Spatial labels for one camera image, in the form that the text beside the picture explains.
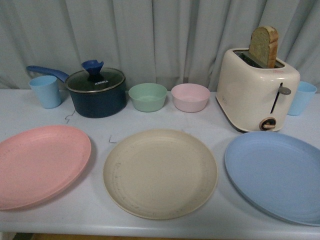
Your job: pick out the pink plate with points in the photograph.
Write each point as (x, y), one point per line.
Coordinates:
(40, 163)

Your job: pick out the green bowl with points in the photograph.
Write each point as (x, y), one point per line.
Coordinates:
(148, 97)

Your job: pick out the pink bowl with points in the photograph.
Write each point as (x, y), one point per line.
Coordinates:
(190, 97)

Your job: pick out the beige plate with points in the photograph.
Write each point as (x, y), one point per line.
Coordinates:
(160, 174)

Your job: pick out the dark blue saucepan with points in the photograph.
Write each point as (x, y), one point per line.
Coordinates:
(90, 105)

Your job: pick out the grey curtain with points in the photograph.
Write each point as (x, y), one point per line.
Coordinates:
(160, 41)

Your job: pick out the glass pot lid blue knob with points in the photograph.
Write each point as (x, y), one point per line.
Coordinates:
(94, 78)

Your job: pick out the cream toaster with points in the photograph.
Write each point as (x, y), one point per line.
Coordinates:
(254, 98)

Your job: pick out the left light blue cup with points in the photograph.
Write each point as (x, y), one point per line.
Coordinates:
(47, 91)

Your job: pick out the light blue cup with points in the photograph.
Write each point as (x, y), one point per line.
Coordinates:
(47, 91)
(303, 96)

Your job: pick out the bread slice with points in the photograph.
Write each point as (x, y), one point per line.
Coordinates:
(264, 45)

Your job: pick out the blue plate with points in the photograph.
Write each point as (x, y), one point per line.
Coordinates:
(278, 174)

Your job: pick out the right light blue cup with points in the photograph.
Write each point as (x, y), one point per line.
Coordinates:
(303, 96)

